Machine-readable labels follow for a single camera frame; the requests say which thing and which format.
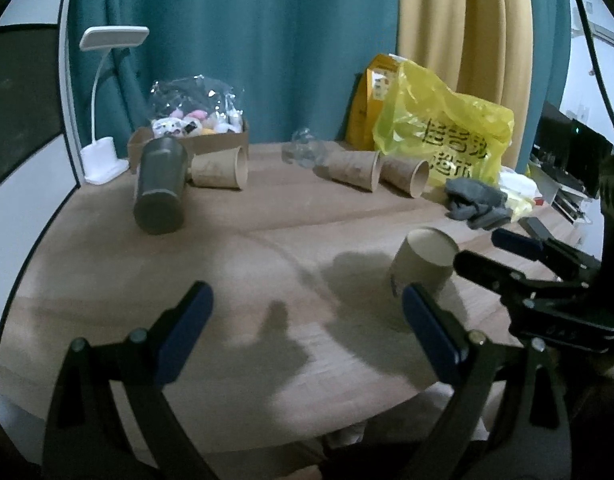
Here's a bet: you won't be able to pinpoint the white desk lamp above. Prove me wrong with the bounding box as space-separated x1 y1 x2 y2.
78 25 150 185

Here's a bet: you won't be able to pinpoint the dark metal tumbler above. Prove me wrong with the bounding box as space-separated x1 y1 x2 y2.
133 136 189 235

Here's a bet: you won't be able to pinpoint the grey knit gloves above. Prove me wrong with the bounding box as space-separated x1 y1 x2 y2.
444 178 512 231

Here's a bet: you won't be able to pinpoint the yellow curtain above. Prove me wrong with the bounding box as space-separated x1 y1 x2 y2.
396 0 535 111

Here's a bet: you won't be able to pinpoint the sticker paper cup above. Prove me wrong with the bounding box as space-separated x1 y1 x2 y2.
387 228 459 299

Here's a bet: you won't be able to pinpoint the white papers pile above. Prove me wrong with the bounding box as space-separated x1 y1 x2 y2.
498 166 544 222

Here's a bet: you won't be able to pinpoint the plain paper cup far left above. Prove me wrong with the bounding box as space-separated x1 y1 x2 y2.
190 146 249 190

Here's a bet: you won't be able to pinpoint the teal curtain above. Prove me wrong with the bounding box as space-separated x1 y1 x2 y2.
67 0 398 151

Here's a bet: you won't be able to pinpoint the black phone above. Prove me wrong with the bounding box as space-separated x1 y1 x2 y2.
519 217 552 242

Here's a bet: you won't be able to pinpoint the orange cardboard box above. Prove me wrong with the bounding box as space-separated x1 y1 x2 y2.
345 53 406 151

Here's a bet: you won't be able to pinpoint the clear plastic cup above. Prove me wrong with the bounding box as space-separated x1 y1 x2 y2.
281 128 327 169

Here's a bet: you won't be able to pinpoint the yellow plastic shopping bag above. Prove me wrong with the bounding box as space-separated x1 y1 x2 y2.
372 60 514 185

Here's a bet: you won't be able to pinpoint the paper cup rightmost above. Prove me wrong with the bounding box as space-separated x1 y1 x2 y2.
381 156 429 198

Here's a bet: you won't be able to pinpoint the cardboard box of toys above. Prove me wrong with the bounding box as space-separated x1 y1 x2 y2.
127 122 249 174

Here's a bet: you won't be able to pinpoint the paper cup centre right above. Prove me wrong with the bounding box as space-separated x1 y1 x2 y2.
327 151 383 192

